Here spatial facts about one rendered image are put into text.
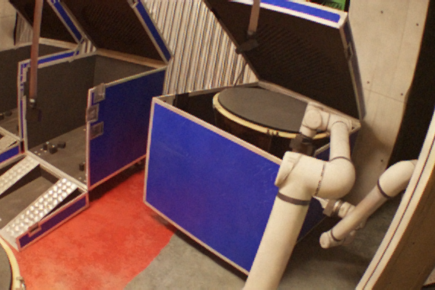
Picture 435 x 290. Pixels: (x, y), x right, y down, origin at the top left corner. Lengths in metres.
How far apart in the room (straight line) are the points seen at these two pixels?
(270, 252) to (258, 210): 0.83
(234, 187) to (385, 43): 1.70
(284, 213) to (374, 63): 2.01
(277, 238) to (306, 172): 0.23
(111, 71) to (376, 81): 2.46
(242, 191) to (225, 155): 0.22
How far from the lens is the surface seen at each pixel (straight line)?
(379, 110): 3.05
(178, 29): 4.28
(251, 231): 2.11
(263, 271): 1.25
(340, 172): 1.18
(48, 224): 2.63
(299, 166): 1.15
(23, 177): 3.13
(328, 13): 1.97
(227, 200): 2.14
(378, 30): 2.96
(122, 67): 3.55
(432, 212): 1.06
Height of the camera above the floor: 1.72
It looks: 23 degrees down
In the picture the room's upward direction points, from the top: 10 degrees clockwise
